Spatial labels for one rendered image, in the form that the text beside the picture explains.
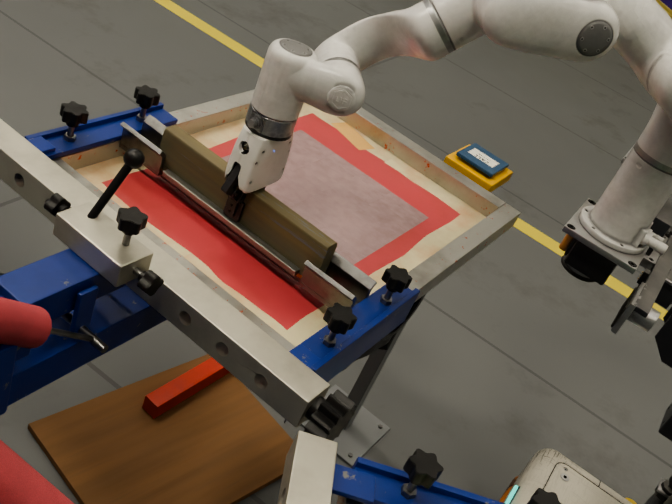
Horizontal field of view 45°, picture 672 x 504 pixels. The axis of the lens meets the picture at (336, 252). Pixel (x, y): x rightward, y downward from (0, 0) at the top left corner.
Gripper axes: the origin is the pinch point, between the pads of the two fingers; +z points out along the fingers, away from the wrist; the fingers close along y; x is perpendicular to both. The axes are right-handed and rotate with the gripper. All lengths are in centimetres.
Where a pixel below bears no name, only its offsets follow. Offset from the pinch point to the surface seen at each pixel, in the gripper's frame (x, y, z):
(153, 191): 14.8, -3.9, 6.1
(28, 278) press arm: 0.7, -41.3, -2.5
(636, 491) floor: -94, 138, 101
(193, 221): 5.5, -3.6, 6.1
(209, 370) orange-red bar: 23, 53, 95
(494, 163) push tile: -15, 77, 4
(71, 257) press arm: 1.2, -34.3, -2.5
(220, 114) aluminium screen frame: 25.3, 23.7, 3.3
